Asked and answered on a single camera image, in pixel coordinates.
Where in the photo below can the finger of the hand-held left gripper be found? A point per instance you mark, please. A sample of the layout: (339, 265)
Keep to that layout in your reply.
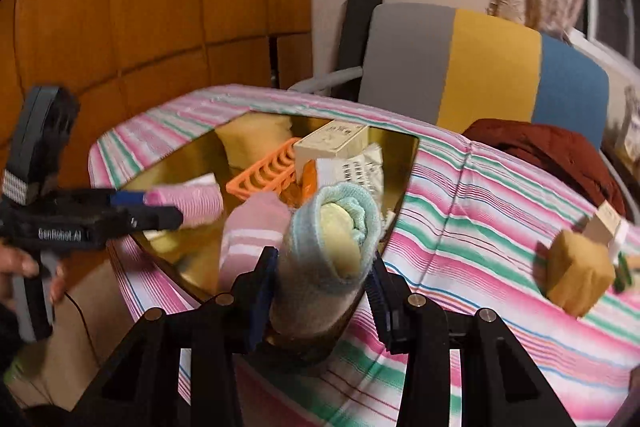
(127, 198)
(150, 218)

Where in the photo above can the pink striped sock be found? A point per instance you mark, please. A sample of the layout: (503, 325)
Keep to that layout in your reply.
(250, 232)

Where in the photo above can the pink green striped blanket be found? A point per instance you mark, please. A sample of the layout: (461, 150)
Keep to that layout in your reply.
(475, 227)

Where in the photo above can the yellow-brown square sponge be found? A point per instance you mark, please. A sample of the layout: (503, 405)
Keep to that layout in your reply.
(580, 272)

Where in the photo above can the red-brown jacket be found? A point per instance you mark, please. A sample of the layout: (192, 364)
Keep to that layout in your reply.
(540, 152)

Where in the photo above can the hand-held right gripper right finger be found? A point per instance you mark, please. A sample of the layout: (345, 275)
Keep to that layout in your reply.
(382, 307)

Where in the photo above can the yellow soft cloth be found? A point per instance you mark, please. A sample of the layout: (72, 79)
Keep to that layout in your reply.
(250, 137)

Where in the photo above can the person's left hand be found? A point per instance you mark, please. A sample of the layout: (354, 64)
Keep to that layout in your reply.
(20, 263)

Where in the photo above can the wooden wardrobe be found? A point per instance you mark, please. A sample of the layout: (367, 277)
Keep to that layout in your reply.
(150, 7)

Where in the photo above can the pink striped towel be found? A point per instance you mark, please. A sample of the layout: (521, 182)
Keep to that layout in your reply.
(195, 204)

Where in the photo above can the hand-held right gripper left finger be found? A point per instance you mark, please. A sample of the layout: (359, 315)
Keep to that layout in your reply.
(262, 302)

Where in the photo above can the grey yellow blue chair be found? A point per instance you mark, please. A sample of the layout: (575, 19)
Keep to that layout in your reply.
(490, 72)

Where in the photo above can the white printed snack bag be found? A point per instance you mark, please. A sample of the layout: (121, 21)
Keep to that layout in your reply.
(350, 174)

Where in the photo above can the cream cardboard box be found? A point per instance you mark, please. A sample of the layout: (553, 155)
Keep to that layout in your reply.
(325, 144)
(602, 222)

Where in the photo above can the window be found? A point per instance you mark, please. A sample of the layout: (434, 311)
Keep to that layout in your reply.
(615, 22)

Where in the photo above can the orange plastic rack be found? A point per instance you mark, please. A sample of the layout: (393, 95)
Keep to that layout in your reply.
(260, 174)

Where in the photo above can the gold-lined dark red box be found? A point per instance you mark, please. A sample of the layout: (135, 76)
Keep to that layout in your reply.
(190, 157)

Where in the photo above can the blue yellow towel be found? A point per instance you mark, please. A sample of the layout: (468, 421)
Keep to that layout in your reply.
(320, 277)

